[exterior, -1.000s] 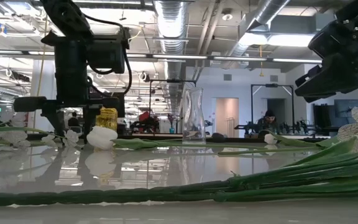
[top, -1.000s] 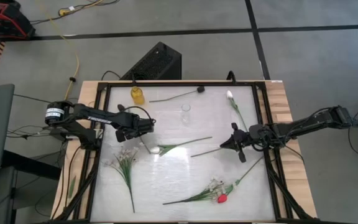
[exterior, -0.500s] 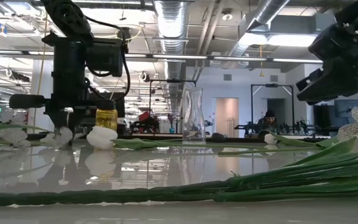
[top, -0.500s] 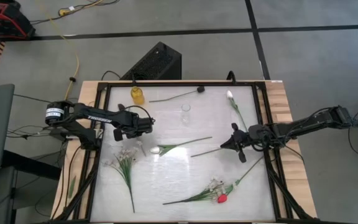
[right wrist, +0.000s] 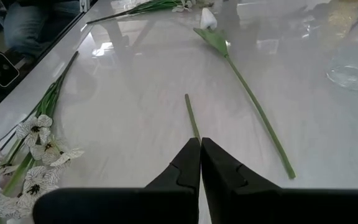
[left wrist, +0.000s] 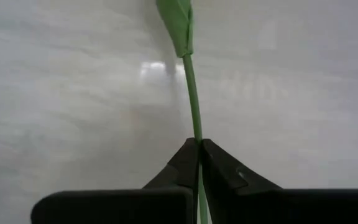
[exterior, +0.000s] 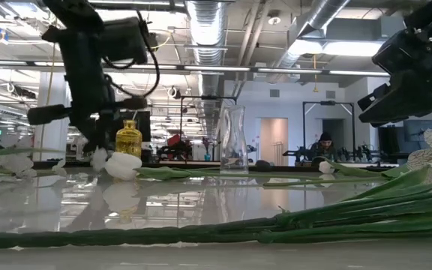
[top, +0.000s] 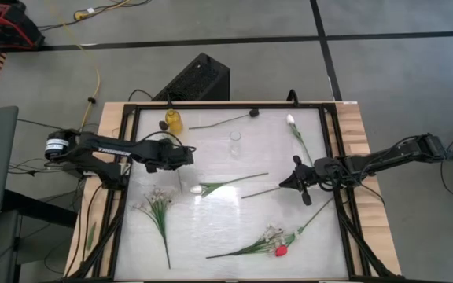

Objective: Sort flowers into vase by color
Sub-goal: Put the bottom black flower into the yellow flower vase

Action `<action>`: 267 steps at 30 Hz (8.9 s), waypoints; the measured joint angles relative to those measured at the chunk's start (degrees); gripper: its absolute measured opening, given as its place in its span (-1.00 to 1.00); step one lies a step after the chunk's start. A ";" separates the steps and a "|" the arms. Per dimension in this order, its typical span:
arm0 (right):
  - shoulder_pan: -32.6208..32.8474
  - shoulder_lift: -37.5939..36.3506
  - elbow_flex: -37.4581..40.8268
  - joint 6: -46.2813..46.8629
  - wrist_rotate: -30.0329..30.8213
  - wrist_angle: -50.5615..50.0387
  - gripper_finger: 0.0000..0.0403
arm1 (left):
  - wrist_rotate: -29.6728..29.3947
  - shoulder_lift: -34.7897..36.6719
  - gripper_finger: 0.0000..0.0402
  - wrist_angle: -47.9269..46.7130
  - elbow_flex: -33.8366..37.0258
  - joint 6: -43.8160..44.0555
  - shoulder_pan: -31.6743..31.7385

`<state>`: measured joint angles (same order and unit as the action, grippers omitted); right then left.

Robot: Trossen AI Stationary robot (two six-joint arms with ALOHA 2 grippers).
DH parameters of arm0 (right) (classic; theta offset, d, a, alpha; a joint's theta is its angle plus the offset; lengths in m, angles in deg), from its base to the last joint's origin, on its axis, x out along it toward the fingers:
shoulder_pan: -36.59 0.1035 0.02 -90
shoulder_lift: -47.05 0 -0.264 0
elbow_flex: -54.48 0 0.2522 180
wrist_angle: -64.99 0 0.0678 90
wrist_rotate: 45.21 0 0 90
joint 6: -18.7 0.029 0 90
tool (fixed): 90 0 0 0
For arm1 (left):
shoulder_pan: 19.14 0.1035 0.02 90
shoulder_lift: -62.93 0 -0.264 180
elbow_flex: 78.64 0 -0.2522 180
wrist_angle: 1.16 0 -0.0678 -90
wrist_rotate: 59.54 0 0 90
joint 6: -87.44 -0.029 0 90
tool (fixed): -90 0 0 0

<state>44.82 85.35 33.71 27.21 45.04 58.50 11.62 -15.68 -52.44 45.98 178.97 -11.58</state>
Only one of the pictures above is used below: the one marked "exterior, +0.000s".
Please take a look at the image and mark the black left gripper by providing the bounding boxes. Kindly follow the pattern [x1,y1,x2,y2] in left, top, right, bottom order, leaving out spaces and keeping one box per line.
[27,37,149,151]

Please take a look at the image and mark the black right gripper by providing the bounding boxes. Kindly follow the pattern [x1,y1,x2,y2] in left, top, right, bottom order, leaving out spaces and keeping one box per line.
[357,22,432,128]

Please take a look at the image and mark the yellow glass vase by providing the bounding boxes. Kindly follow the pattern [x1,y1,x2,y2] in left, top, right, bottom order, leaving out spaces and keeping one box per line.
[115,119,143,158]

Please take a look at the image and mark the white artificial tulip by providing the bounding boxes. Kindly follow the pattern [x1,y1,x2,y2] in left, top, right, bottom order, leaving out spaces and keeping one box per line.
[105,151,317,182]
[318,155,395,179]

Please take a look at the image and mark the white blossom spray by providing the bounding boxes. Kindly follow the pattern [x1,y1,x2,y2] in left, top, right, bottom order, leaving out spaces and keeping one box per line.
[0,136,108,185]

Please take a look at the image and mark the clear glass vase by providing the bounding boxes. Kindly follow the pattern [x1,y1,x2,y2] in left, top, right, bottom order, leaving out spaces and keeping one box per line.
[219,104,250,176]

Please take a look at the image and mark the small blue vase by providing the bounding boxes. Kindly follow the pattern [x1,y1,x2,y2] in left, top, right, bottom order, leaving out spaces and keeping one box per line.
[202,136,213,162]

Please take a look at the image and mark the grey monitor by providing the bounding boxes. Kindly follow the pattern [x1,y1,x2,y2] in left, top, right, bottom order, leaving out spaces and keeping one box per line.
[403,118,432,153]

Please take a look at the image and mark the background robot arms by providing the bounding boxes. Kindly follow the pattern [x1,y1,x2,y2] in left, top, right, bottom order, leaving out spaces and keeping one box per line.
[282,144,377,163]

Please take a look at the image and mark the red black machine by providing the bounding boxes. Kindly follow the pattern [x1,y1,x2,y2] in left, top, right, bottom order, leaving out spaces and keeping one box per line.
[157,133,194,161]

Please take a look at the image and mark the person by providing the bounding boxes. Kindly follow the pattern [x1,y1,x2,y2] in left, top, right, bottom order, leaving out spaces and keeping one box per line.
[310,131,338,163]

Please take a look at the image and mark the beige door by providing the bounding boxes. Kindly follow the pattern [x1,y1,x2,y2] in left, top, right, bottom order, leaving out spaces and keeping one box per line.
[259,117,290,167]

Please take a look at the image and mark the ceiling light strip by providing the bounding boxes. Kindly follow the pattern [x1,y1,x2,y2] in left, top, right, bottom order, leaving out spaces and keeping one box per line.
[0,59,392,78]

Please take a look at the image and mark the black frame rig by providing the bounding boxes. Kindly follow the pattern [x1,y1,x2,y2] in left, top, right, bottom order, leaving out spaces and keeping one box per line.
[301,100,356,162]
[179,94,239,162]

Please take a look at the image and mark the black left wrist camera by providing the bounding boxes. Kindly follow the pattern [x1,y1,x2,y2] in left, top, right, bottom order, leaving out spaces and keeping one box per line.
[101,16,152,67]

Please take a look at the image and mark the black ceiling camera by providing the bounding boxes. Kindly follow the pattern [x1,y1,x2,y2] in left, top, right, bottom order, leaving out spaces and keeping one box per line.
[147,32,160,50]

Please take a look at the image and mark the silver ventilation duct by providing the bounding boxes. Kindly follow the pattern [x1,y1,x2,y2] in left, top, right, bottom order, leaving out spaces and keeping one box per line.
[268,0,352,82]
[184,0,228,113]

